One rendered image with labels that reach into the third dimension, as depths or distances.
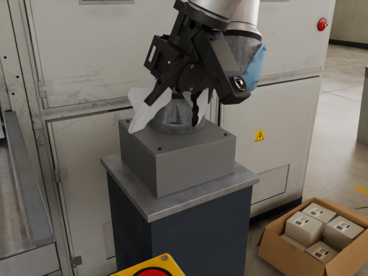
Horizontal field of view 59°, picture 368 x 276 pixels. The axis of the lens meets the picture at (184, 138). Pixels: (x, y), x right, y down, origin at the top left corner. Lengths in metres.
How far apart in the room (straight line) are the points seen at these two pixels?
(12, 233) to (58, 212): 0.78
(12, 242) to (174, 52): 0.36
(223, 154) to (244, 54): 0.24
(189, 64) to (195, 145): 0.31
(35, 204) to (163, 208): 0.26
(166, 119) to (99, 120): 0.43
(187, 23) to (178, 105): 0.33
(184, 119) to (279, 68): 0.86
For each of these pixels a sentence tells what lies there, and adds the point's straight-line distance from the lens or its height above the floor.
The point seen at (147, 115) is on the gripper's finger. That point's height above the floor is 1.02.
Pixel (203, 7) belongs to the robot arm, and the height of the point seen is 1.16.
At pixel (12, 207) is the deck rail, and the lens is 0.63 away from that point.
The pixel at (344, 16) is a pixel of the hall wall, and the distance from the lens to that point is 9.48.
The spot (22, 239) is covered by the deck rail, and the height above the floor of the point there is 0.85.
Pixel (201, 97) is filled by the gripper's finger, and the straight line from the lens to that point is 0.55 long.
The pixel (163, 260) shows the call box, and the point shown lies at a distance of 0.40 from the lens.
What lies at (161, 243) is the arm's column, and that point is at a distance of 0.80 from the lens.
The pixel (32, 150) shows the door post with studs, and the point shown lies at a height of 0.70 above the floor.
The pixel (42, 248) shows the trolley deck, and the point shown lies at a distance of 0.54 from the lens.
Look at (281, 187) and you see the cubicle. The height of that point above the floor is 0.19.
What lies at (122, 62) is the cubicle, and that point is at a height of 0.97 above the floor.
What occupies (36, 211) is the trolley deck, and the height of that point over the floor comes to 0.85.
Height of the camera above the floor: 1.18
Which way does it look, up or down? 24 degrees down
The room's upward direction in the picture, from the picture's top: straight up
